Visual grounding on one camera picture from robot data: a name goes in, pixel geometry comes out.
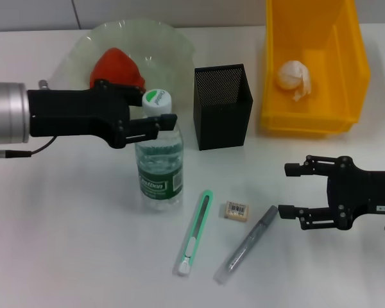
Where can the clear green-label water bottle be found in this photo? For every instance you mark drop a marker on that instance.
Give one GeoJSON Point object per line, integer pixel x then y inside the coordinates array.
{"type": "Point", "coordinates": [160, 167]}

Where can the green utility knife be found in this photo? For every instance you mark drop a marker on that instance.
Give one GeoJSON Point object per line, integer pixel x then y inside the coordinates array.
{"type": "Point", "coordinates": [195, 227]}

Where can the beige eraser with barcode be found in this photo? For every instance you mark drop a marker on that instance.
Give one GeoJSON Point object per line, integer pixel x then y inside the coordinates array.
{"type": "Point", "coordinates": [235, 211]}

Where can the white and silver left arm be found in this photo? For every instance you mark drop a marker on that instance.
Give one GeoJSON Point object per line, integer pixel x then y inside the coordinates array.
{"type": "Point", "coordinates": [6, 112]}

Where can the pale green glass fruit plate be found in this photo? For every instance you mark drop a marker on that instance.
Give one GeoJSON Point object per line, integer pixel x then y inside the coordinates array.
{"type": "Point", "coordinates": [160, 48]}

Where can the yellow plastic bin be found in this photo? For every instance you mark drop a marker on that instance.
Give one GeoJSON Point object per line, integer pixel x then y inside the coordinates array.
{"type": "Point", "coordinates": [324, 106]}

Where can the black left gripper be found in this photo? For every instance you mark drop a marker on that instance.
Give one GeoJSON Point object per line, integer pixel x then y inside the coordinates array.
{"type": "Point", "coordinates": [70, 112]}

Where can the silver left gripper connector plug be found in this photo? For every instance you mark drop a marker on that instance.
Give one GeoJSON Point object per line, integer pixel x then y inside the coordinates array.
{"type": "Point", "coordinates": [44, 84]}

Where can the red plush fruit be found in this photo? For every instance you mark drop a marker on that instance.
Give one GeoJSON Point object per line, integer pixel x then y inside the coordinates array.
{"type": "Point", "coordinates": [115, 67]}

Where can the black mesh pen holder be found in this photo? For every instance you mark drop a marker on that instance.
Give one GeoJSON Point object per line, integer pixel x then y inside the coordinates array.
{"type": "Point", "coordinates": [224, 128]}

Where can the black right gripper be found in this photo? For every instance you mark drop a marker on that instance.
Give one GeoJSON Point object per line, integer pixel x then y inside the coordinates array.
{"type": "Point", "coordinates": [365, 192]}

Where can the grey marker pen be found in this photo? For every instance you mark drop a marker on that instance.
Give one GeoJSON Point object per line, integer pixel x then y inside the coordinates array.
{"type": "Point", "coordinates": [244, 250]}

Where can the white paper ball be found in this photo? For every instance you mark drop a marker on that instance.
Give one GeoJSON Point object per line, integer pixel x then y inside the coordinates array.
{"type": "Point", "coordinates": [292, 77]}

